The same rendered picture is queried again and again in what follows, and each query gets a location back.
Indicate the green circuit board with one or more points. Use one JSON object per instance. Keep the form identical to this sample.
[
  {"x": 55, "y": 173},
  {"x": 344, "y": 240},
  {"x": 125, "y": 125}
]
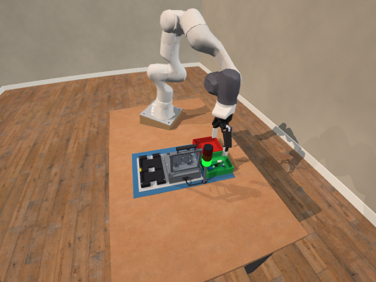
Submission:
[{"x": 216, "y": 165}]

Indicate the green bin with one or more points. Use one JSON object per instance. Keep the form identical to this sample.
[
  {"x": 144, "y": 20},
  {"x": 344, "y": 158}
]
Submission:
[{"x": 228, "y": 165}]

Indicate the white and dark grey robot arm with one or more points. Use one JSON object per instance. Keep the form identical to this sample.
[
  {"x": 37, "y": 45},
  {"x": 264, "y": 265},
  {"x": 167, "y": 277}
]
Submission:
[{"x": 224, "y": 84}]

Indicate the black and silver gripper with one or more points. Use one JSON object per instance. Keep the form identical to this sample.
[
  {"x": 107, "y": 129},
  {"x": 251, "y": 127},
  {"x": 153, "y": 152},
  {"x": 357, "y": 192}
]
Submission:
[{"x": 224, "y": 125}]

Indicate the red open-top bin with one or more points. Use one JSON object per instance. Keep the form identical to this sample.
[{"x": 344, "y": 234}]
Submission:
[{"x": 208, "y": 140}]

